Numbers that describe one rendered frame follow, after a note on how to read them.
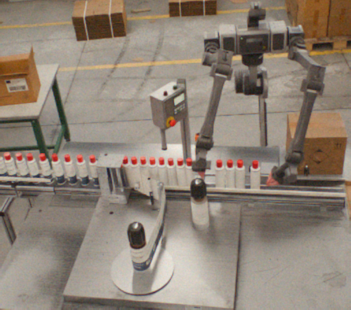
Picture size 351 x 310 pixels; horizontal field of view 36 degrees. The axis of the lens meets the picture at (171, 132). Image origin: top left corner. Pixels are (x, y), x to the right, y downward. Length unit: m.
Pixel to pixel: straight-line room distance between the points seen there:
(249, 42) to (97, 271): 1.54
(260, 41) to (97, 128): 2.43
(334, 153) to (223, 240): 0.83
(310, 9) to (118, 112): 2.36
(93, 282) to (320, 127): 1.49
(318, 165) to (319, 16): 3.23
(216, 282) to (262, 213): 0.56
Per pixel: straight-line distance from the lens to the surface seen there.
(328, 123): 3.16
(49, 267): 2.88
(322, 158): 3.14
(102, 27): 6.87
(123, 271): 2.68
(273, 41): 3.28
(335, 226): 2.96
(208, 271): 2.65
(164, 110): 2.76
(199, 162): 2.73
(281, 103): 5.36
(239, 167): 2.92
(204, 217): 2.77
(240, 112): 5.23
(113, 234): 2.88
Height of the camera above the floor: 2.93
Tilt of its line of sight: 36 degrees down
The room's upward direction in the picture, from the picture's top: 6 degrees counter-clockwise
